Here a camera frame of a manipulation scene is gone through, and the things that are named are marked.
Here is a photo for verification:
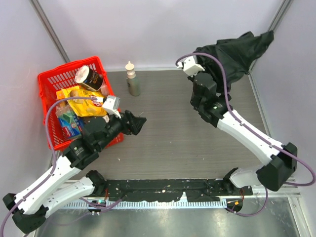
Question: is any red plastic basket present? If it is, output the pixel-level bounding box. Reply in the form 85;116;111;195
38;56;114;151

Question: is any black folding umbrella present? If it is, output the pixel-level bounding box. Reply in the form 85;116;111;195
195;31;274;91

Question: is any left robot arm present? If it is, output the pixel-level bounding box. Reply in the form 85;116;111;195
2;110;146;235

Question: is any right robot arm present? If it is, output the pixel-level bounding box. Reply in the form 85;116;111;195
189;73;298;192

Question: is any beige squeeze bottle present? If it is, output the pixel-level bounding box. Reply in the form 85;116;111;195
125;61;141;96

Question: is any yellow Lay's chips bag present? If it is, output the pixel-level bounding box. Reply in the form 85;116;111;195
61;85;107;117

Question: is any blue green snack packet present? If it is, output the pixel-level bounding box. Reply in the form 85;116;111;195
56;108;84;140

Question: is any black ice cream tub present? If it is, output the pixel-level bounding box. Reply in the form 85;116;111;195
75;65;103;91

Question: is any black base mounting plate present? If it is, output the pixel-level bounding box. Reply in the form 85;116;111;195
77;178;252;202

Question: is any orange snack packet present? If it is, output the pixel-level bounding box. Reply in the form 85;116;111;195
56;90;65;100

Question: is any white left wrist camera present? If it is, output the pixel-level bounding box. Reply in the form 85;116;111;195
102;95;121;119

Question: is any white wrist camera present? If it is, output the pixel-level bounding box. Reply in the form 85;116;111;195
102;95;121;119
176;56;205;77

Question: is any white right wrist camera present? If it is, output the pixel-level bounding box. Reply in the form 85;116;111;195
176;56;205;77

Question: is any white slotted cable duct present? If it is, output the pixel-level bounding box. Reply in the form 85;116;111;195
62;198;227;209

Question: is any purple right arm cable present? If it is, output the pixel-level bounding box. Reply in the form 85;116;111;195
175;52;316;186

